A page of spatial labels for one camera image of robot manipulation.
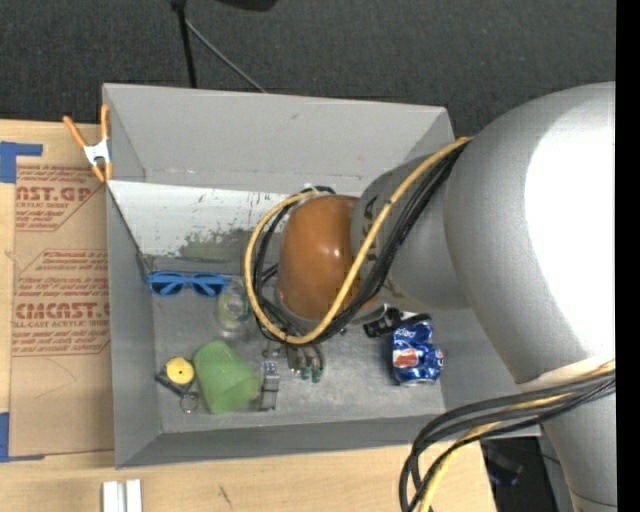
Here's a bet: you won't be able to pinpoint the yellow and black small tool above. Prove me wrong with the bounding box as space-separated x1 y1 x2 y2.
153 356 201 415

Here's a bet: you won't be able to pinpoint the crushed blue soda can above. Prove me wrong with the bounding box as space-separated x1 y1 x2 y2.
390 320 446 388

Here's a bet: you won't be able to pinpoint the grey metal bin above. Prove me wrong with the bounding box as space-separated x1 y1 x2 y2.
101 83 542 470

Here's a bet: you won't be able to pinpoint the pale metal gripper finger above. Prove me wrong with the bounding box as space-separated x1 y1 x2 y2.
259 360 282 413

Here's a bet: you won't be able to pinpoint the black cylinder on white bracket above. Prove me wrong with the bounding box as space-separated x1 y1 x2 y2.
361 306 432 340

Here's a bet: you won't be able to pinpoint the clear glass jar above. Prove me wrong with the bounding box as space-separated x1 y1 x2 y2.
214 283 253 342

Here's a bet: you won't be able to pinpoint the green plastic cup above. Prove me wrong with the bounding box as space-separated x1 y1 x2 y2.
192 339 262 416

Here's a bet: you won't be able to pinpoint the brown cardboard board red print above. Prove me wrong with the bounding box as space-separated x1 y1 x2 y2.
0 118 117 464

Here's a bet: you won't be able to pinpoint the blue sunglasses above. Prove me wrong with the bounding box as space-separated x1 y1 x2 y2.
146 270 234 298

